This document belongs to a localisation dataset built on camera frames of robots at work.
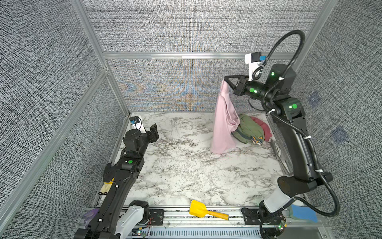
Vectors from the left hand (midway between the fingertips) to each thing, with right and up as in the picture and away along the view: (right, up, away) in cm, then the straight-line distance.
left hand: (150, 125), depth 75 cm
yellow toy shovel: (+25, -43, +1) cm, 50 cm away
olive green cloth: (+58, -2, +23) cm, 62 cm away
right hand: (+33, +19, -17) cm, 41 cm away
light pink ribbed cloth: (+38, +1, -4) cm, 38 cm away
